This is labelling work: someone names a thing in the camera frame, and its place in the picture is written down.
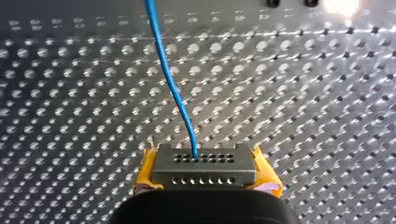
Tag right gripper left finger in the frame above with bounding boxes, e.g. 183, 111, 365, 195
134, 141, 165, 196

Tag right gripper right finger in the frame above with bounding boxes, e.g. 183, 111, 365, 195
247, 145, 285, 199

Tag blue cable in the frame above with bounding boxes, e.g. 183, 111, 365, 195
144, 0, 258, 189

